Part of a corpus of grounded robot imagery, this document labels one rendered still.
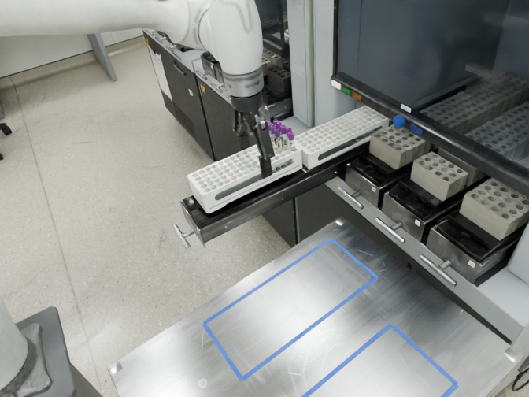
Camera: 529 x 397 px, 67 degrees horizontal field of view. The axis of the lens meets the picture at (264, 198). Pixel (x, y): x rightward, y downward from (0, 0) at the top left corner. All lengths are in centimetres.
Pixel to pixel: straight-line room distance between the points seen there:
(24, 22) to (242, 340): 63
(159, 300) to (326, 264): 118
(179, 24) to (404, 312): 76
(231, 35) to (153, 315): 136
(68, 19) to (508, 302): 100
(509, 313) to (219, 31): 83
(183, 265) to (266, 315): 124
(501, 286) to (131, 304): 150
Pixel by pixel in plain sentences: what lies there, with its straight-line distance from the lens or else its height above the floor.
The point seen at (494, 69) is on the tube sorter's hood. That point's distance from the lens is 86.
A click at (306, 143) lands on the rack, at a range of 115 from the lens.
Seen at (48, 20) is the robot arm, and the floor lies 135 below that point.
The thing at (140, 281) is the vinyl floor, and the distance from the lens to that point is 204.
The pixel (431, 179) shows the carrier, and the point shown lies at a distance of 106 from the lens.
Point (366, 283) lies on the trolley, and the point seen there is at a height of 82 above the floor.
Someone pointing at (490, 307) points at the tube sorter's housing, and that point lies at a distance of 103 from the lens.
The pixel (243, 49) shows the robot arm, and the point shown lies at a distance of 86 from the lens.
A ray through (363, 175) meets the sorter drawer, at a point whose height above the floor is 81.
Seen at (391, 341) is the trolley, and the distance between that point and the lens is 81.
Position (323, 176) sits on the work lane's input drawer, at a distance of 116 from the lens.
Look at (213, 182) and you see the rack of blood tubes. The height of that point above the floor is 89.
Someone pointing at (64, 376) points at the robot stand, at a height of 70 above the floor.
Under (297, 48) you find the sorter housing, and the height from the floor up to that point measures 101.
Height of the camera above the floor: 153
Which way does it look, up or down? 43 degrees down
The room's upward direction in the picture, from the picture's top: 8 degrees counter-clockwise
